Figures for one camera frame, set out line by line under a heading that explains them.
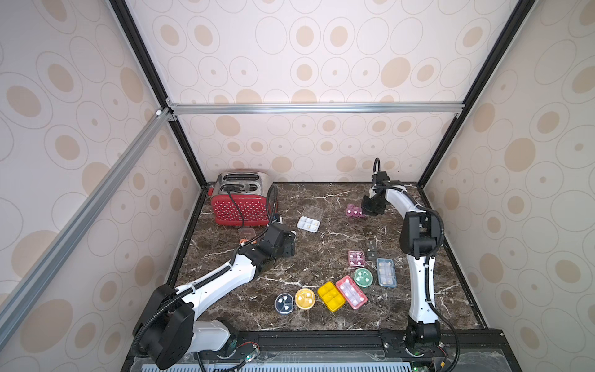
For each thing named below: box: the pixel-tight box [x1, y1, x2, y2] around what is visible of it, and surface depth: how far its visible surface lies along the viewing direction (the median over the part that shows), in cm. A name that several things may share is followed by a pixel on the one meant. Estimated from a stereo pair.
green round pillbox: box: [353, 267, 374, 288], surface depth 89 cm
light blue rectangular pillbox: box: [376, 258, 398, 288], surface depth 90 cm
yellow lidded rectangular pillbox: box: [317, 281, 346, 313], surface depth 85 cm
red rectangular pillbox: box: [335, 275, 369, 310], surface depth 85 cm
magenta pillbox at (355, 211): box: [345, 203, 367, 220], surface depth 111 cm
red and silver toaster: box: [206, 170, 272, 227], surface depth 96 cm
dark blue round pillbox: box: [274, 292, 294, 314], surface depth 83 cm
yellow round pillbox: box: [295, 288, 317, 310], surface depth 84 cm
